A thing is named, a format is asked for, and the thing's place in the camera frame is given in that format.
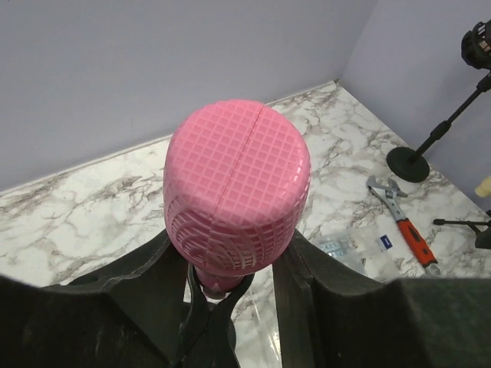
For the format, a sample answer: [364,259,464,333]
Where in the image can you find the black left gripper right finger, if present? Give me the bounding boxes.
[273,232,490,367]

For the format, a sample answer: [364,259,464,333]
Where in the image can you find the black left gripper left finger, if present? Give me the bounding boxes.
[1,232,213,367]

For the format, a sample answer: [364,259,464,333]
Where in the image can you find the black round-base microphone stand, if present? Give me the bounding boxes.
[176,265,254,368]

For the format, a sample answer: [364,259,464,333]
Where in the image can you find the pink toy microphone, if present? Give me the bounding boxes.
[163,99,311,299]

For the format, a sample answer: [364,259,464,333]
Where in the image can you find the yellow toy microphone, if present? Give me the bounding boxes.
[475,182,491,198]

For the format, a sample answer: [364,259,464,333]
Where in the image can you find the clear plastic screw box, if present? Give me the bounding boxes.
[232,233,402,367]

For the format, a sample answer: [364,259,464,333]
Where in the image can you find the orange handled adjustable wrench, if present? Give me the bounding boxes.
[366,176,443,278]

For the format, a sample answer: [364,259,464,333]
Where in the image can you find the black stand with shock mount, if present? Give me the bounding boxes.
[386,21,490,183]

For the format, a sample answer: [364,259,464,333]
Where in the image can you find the black tripod stand shock mount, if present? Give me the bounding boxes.
[433,218,491,250]

